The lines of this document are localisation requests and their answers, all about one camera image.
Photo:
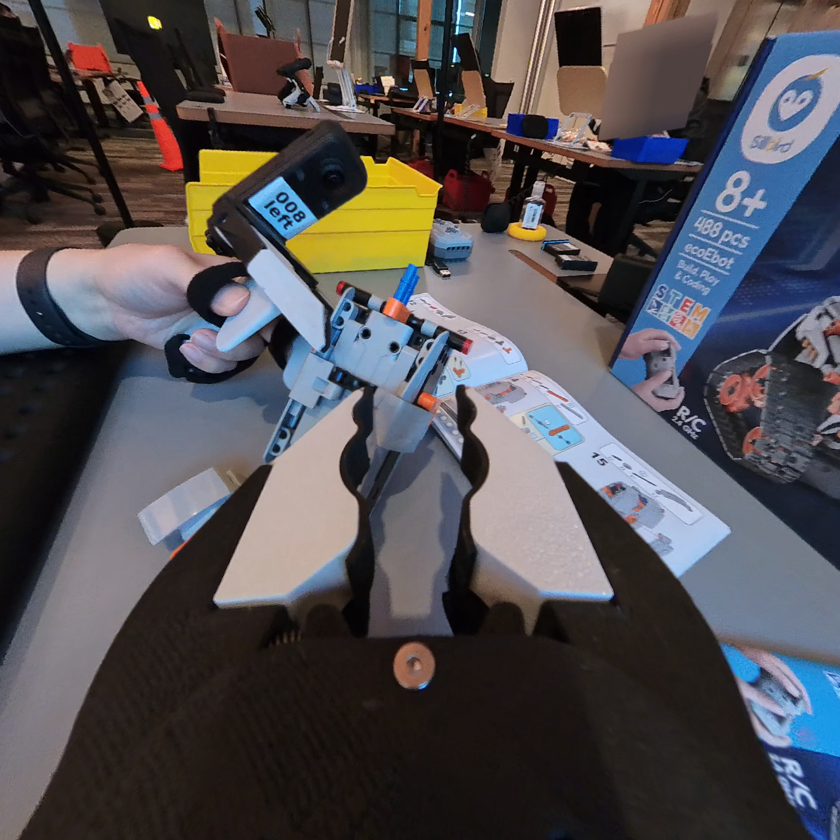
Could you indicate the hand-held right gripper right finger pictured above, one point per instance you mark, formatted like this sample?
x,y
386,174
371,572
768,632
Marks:
x,y
531,538

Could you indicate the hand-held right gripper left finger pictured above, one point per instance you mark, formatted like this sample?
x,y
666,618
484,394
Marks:
x,y
295,538

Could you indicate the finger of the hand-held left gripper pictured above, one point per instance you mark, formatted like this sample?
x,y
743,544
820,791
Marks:
x,y
289,302

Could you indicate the grey building block robot assembly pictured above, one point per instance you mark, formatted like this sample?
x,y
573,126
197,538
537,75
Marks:
x,y
374,334

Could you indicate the small grey curved block part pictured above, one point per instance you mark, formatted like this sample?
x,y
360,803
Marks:
x,y
177,508

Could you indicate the wooden background desk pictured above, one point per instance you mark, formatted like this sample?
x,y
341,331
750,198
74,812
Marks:
x,y
262,111

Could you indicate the grey desk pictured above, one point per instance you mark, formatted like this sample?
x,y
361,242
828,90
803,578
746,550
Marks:
x,y
164,426

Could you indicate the person's left hand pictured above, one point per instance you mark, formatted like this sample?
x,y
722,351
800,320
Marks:
x,y
131,295

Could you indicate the yellow plastic bin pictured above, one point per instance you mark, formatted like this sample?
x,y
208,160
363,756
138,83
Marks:
x,y
380,229

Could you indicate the instruction booklet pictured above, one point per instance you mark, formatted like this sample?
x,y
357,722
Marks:
x,y
590,459

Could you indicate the orange traffic cone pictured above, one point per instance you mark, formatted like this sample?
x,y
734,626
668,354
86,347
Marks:
x,y
161,131

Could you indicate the black usb dongle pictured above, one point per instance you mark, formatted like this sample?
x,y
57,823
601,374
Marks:
x,y
439,268

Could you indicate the red bag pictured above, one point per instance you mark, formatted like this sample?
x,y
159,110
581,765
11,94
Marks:
x,y
467,189

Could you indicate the grey battery hub block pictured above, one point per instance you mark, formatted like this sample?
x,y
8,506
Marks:
x,y
451,239

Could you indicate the black round pouch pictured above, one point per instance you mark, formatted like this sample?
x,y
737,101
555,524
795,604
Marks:
x,y
497,218

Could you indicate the blue plastic tray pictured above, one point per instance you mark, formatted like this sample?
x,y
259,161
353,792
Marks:
x,y
649,149
525,128

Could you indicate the yellow tape roll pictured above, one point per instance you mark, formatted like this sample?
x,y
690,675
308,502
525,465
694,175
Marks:
x,y
528,233

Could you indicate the black tripod pole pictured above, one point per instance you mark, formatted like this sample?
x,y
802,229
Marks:
x,y
79,124

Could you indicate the black wristband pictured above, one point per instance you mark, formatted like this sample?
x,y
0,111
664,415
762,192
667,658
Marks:
x,y
46,295

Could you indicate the small black rectangular pack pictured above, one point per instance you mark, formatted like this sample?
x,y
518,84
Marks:
x,y
561,248
577,262

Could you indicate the black bin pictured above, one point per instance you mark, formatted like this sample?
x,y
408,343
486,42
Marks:
x,y
627,289

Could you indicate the black studded baseplate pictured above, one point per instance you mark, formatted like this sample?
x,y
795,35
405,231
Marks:
x,y
39,459

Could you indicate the black office chair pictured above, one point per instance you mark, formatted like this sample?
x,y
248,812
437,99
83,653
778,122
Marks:
x,y
33,131

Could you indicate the blue printed cardboard box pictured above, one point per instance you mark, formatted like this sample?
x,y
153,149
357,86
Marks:
x,y
800,722

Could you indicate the grey monitor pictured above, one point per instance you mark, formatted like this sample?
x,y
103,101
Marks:
x,y
656,72

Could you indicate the blue toy robot box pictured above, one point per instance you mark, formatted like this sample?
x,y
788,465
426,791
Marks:
x,y
722,229

